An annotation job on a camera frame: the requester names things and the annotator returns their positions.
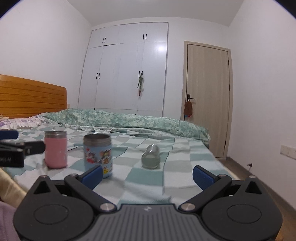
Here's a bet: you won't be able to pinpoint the light wooden door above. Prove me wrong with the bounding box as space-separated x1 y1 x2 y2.
181 41 233 160

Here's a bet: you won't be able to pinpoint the silver stainless steel cup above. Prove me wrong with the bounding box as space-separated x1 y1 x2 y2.
141 144 161 170

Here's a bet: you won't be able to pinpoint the black door handle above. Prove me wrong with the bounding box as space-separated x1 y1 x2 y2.
187 94 195 101

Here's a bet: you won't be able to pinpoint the blue cartoon sticker cup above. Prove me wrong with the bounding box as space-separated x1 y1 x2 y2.
83 133 113 178

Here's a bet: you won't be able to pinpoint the white wall socket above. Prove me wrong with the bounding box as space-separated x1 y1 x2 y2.
280 145 296 160

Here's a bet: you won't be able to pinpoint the purple floral pillow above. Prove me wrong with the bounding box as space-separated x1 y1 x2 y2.
0 115 47 131

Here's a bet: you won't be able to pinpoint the green floral quilt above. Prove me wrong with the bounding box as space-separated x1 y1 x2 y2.
39 108 211 147

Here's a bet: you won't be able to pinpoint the white built-in wardrobe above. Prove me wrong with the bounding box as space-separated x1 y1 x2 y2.
78 22 169 117

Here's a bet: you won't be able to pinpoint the pink insulated cup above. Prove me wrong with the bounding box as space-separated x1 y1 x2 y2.
44 131 67 169

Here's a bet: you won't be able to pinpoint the hanging ornament on wardrobe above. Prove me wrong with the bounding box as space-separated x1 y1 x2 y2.
137 71 144 97

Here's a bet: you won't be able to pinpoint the orange wooden headboard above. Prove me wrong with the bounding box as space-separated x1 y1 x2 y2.
1 75 68 118

